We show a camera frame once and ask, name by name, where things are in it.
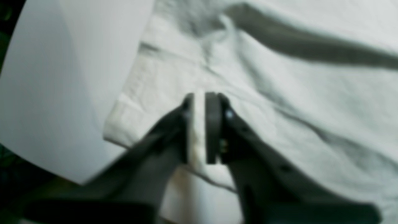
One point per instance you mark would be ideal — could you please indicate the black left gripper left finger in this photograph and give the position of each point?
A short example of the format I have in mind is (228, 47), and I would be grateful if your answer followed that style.
(131, 190)

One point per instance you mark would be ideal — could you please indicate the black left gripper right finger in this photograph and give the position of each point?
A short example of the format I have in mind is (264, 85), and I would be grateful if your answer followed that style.
(270, 188)

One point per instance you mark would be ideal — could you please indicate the beige t-shirt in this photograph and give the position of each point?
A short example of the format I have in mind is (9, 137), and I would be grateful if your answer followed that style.
(316, 79)

